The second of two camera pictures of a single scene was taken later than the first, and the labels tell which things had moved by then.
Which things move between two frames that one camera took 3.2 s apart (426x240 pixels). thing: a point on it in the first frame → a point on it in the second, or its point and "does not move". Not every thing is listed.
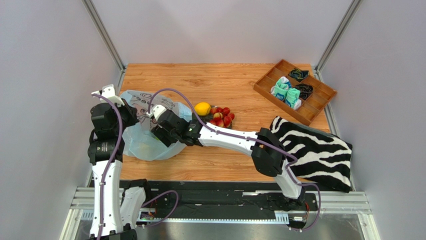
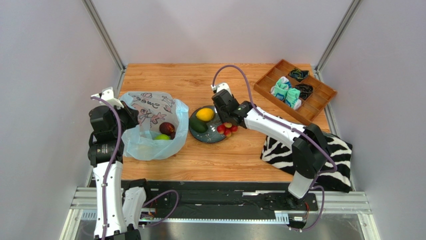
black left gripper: (130, 111) does not move
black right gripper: (163, 131) → (220, 104)
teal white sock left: (281, 86) does not move
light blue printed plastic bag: (139, 142) does not move
